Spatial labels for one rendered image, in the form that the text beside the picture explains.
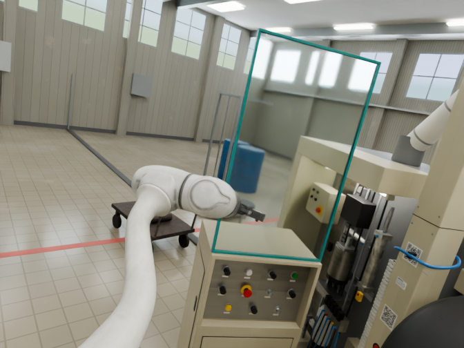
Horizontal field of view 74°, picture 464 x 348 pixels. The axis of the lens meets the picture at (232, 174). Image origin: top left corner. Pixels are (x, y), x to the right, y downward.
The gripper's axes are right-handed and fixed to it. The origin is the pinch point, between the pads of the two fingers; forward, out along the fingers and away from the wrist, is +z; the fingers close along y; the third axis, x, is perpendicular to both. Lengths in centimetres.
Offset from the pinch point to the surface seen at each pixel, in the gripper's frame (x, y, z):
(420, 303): -7, 72, 31
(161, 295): -107, -85, 180
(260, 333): -53, 20, 54
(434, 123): 75, 61, 55
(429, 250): 12, 66, 22
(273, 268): -21, 15, 46
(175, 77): 345, -624, 850
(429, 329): -12, 68, 4
